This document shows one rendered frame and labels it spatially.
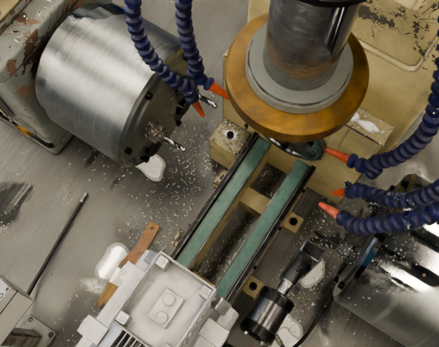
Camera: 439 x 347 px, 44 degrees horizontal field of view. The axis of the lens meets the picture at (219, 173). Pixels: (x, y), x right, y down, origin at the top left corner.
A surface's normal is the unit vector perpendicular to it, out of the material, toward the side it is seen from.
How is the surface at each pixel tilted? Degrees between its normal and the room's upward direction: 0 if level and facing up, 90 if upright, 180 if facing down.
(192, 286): 0
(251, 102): 0
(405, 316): 54
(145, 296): 0
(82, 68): 25
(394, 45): 90
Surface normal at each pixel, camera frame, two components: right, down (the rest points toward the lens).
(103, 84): -0.23, 0.04
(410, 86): -0.54, 0.79
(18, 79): 0.84, 0.52
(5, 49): 0.00, -0.33
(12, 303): 0.66, 0.21
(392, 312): -0.47, 0.51
